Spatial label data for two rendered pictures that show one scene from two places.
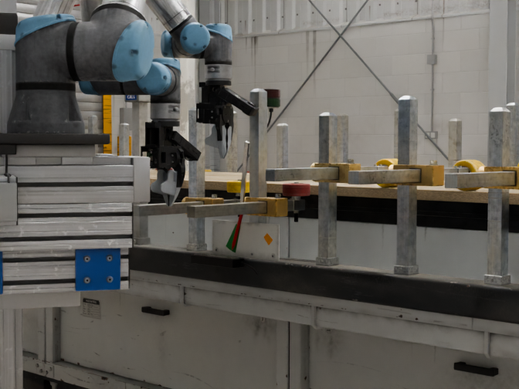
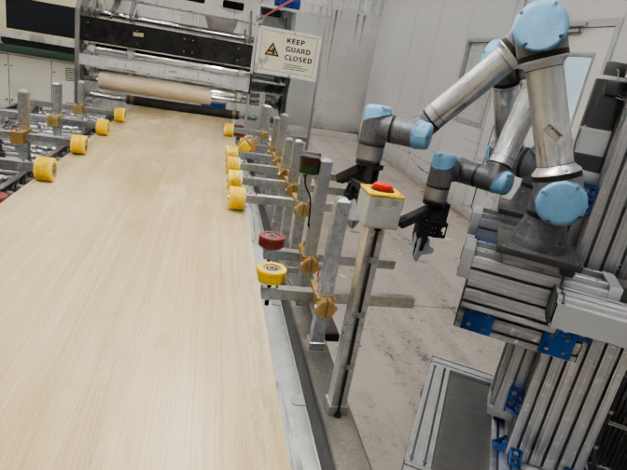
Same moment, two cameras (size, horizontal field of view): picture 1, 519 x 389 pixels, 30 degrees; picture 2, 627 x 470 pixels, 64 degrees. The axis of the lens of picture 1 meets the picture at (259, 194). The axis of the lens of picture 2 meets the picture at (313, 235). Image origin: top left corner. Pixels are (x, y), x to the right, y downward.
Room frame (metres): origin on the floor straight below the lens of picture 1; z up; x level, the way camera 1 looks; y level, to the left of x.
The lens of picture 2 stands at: (3.93, 0.82, 1.43)
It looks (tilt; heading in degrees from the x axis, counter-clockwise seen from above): 19 degrees down; 214
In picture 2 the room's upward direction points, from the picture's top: 10 degrees clockwise
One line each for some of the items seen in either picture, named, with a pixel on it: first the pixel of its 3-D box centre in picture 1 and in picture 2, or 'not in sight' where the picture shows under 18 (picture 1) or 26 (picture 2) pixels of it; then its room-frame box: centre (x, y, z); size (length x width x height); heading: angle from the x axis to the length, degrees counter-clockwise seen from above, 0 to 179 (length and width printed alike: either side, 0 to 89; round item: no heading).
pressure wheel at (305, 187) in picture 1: (296, 201); (270, 250); (2.78, -0.11, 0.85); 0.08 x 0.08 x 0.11
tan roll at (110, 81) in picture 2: not in sight; (185, 92); (1.35, -2.28, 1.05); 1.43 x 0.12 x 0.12; 137
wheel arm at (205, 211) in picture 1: (249, 208); (330, 258); (2.64, 0.03, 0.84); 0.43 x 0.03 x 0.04; 137
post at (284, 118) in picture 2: not in sight; (277, 162); (2.04, -0.73, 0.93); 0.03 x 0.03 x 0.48; 47
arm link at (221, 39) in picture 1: (217, 45); (376, 125); (2.67, 0.12, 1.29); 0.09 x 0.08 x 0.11; 106
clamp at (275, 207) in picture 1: (264, 206); (306, 258); (2.71, -0.01, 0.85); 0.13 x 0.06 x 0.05; 47
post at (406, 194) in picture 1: (407, 194); (289, 199); (2.38, -0.36, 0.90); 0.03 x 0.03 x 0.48; 47
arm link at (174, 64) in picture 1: (164, 81); (442, 170); (2.41, 0.23, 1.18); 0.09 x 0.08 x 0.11; 173
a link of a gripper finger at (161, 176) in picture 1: (160, 187); (424, 250); (2.42, 0.25, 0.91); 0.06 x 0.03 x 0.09; 137
